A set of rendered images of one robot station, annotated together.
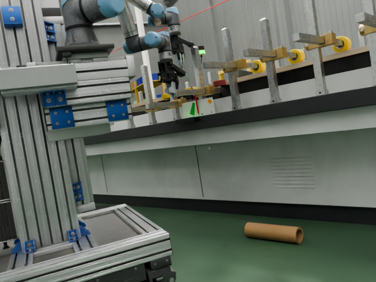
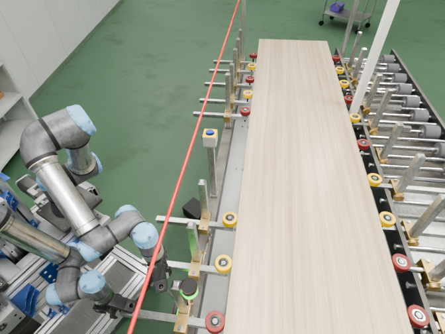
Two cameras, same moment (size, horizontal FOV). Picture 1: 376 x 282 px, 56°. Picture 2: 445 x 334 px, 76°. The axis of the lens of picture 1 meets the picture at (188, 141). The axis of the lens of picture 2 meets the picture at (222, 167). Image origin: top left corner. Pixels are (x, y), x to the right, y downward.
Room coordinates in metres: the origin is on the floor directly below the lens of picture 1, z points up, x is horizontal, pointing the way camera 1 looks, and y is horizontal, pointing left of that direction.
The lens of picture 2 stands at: (2.12, -0.58, 2.15)
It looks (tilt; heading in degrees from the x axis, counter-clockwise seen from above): 45 degrees down; 55
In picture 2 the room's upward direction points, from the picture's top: 2 degrees counter-clockwise
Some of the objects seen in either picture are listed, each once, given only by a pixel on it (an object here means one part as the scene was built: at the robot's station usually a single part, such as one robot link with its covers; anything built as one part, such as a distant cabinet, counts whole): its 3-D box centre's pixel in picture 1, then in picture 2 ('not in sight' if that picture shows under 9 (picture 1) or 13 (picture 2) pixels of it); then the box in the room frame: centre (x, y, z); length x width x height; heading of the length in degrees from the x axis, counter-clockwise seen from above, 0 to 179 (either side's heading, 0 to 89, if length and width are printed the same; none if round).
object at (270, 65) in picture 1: (270, 64); not in sight; (1.87, -0.49, 0.90); 0.04 x 0.04 x 0.48; 46
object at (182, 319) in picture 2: (204, 91); (184, 316); (2.20, -0.15, 0.85); 0.14 x 0.06 x 0.05; 46
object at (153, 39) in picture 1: (152, 41); (66, 287); (1.89, 0.10, 1.12); 0.11 x 0.11 x 0.08; 67
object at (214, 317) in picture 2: (220, 88); (215, 325); (2.29, -0.26, 0.85); 0.08 x 0.08 x 0.11
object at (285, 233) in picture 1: (272, 232); not in sight; (1.82, -0.36, 0.04); 0.30 x 0.08 x 0.08; 46
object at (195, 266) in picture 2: (177, 103); (196, 264); (2.38, 0.03, 0.81); 0.14 x 0.06 x 0.05; 46
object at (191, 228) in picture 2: (172, 90); (195, 252); (2.39, 0.05, 0.90); 0.04 x 0.04 x 0.48; 46
